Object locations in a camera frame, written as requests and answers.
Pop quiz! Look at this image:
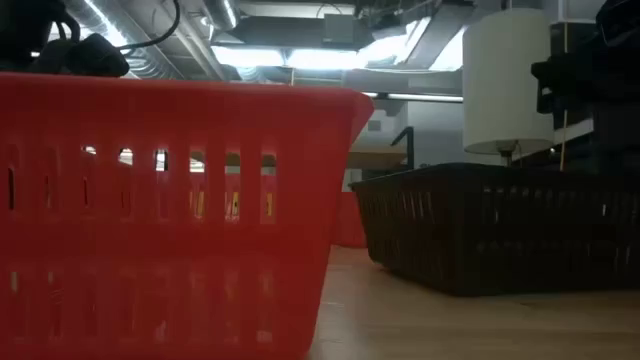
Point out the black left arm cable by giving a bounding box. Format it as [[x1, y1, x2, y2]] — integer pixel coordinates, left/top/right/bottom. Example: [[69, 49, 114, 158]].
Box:
[[118, 0, 182, 52]]

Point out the wooden shelf black frame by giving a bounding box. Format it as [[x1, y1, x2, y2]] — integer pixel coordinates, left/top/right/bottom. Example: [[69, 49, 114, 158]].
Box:
[[344, 126, 416, 174]]

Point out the red plastic slotted basket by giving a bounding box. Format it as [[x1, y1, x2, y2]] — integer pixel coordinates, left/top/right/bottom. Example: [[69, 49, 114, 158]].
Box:
[[332, 192, 369, 250], [0, 71, 375, 360]]

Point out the black plastic slotted basket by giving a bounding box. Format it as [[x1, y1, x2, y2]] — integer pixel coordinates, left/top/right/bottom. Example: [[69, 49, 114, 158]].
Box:
[[348, 162, 640, 297]]

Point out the white shade table lamp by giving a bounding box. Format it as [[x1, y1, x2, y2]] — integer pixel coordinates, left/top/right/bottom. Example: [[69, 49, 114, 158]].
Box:
[[462, 7, 555, 169]]

